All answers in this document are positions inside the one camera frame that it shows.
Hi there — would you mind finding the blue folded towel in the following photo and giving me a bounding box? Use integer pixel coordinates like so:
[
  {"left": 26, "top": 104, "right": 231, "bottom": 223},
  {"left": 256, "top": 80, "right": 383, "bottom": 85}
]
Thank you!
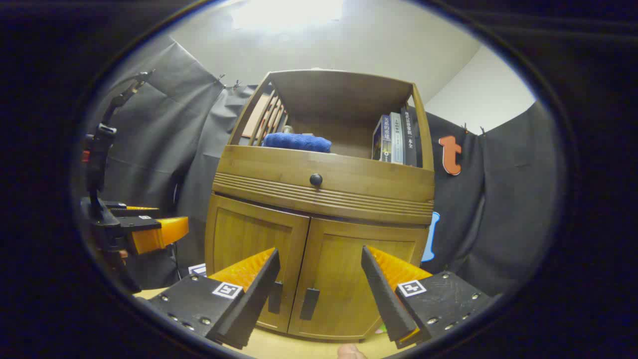
[{"left": 262, "top": 132, "right": 332, "bottom": 154}]

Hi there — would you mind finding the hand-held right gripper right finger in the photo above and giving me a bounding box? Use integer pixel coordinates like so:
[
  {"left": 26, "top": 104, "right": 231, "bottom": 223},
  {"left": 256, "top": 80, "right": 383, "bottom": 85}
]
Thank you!
[{"left": 361, "top": 245, "right": 502, "bottom": 350}]

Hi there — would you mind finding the wooden double-door shoe cabinet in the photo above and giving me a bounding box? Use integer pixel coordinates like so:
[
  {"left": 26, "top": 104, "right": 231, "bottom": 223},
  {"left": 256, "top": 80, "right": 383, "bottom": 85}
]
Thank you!
[{"left": 204, "top": 69, "right": 436, "bottom": 342}]

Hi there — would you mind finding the blue book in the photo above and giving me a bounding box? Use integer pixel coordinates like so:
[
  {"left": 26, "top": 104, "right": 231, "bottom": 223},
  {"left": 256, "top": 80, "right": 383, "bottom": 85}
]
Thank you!
[{"left": 372, "top": 115, "right": 392, "bottom": 163}]

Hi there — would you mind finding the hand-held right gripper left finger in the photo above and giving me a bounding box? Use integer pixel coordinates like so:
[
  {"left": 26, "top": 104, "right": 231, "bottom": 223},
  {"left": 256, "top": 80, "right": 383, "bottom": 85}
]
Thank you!
[{"left": 148, "top": 248, "right": 281, "bottom": 350}]

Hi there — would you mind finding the black cable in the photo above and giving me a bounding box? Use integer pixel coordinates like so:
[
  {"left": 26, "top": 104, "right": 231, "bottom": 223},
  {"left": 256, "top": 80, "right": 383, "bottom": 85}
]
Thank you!
[{"left": 102, "top": 70, "right": 155, "bottom": 129}]

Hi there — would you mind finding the wooden shoe cabinet door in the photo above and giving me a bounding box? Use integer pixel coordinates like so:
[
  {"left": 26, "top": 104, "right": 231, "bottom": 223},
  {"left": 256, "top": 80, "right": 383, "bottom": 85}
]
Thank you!
[
  {"left": 288, "top": 217, "right": 430, "bottom": 342},
  {"left": 204, "top": 193, "right": 311, "bottom": 334}
]

